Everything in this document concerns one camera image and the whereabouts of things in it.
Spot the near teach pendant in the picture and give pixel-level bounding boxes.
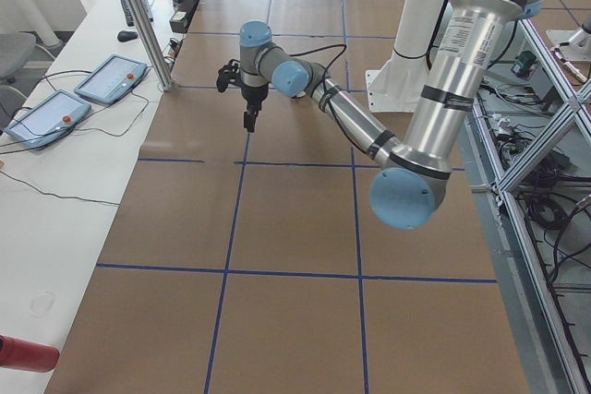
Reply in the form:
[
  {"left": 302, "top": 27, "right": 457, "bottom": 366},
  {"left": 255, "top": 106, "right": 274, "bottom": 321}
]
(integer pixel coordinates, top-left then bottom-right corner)
[{"left": 5, "top": 90, "right": 91, "bottom": 149}]

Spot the red bottle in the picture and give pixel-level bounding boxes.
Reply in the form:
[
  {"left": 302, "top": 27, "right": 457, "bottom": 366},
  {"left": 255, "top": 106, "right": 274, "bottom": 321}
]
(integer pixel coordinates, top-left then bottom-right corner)
[{"left": 1, "top": 336, "right": 60, "bottom": 373}]

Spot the aluminium frame post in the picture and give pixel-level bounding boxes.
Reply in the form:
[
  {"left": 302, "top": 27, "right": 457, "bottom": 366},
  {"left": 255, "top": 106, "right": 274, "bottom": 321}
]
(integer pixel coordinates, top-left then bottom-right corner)
[{"left": 126, "top": 0, "right": 173, "bottom": 91}]

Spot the grey office chair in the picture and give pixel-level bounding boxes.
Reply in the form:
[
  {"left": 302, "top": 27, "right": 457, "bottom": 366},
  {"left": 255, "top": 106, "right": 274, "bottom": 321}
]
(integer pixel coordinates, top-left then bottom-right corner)
[{"left": 1, "top": 32, "right": 36, "bottom": 100}]

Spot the black keyboard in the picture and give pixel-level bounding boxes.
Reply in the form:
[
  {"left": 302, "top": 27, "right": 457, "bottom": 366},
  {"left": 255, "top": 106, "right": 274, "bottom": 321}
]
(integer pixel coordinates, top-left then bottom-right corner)
[{"left": 118, "top": 0, "right": 154, "bottom": 27}]

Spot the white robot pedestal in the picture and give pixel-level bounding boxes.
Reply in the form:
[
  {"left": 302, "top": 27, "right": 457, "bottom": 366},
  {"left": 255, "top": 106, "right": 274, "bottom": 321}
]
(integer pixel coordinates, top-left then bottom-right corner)
[{"left": 366, "top": 0, "right": 447, "bottom": 113}]

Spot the black camera cable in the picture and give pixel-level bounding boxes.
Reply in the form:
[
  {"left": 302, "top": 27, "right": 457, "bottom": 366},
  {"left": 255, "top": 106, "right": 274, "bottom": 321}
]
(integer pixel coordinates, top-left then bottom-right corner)
[{"left": 290, "top": 42, "right": 352, "bottom": 95}]

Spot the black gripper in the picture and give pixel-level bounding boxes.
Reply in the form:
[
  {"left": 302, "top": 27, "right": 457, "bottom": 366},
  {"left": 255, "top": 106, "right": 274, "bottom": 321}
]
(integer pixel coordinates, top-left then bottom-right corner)
[{"left": 241, "top": 84, "right": 269, "bottom": 132}]

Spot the teach pendant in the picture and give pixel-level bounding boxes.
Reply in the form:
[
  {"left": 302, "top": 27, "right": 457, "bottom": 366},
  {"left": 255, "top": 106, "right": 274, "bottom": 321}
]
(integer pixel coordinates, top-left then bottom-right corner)
[
  {"left": 5, "top": 90, "right": 91, "bottom": 149},
  {"left": 74, "top": 54, "right": 148, "bottom": 105}
]

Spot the aluminium side frame rail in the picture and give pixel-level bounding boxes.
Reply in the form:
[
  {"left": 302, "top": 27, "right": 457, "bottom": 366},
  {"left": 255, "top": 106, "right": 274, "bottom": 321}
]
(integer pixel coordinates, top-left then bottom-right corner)
[{"left": 466, "top": 8, "right": 590, "bottom": 393}]

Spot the black computer mouse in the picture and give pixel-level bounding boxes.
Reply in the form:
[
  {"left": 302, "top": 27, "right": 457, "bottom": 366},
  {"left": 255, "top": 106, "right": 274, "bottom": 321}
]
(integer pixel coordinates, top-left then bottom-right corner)
[{"left": 116, "top": 30, "right": 138, "bottom": 42}]

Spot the far teach pendant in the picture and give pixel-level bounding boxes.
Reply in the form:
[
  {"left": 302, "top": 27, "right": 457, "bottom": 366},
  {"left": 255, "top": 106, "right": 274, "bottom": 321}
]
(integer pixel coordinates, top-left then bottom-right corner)
[{"left": 74, "top": 54, "right": 148, "bottom": 105}]

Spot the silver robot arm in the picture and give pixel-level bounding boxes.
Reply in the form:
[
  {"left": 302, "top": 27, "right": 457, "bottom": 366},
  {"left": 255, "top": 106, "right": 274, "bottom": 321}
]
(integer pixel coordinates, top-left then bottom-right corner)
[{"left": 237, "top": 0, "right": 541, "bottom": 230}]

